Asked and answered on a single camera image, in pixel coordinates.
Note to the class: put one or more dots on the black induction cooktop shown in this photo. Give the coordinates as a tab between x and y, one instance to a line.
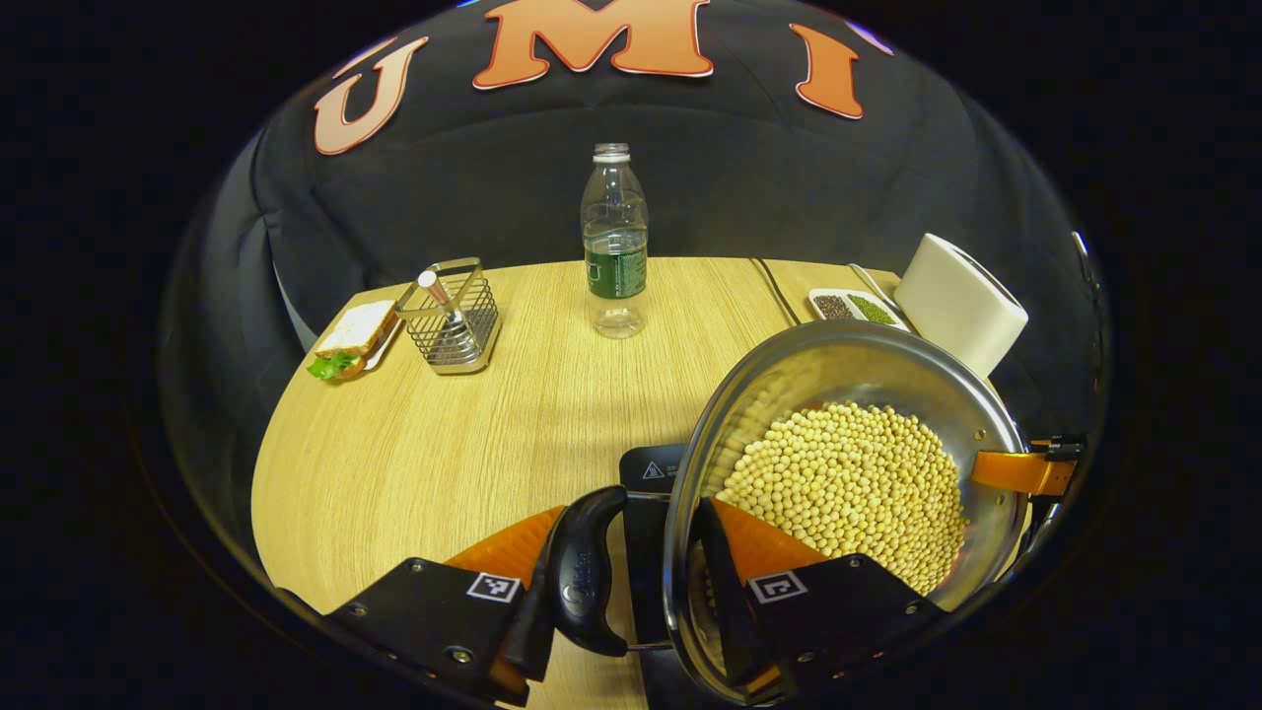
651	468

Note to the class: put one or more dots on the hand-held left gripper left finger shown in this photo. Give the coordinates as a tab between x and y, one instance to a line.
434	621

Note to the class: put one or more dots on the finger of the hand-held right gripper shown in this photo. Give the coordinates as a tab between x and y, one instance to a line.
1020	471

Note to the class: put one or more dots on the clear plastic water bottle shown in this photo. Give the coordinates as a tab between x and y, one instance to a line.
615	266

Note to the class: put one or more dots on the white toaster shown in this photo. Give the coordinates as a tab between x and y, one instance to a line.
956	301

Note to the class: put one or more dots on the black backdrop cloth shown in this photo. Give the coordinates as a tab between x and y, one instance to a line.
739	177

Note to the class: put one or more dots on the sandwich with lettuce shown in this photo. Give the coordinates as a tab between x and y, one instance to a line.
355	330

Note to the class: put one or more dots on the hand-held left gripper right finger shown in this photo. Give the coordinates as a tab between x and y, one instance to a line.
838	621

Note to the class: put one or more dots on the white divided bean dish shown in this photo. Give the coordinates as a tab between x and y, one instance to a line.
853	308

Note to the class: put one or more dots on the pile of soybeans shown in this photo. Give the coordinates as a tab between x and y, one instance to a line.
858	493

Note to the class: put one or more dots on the pink striped stick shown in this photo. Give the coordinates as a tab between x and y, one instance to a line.
436	291

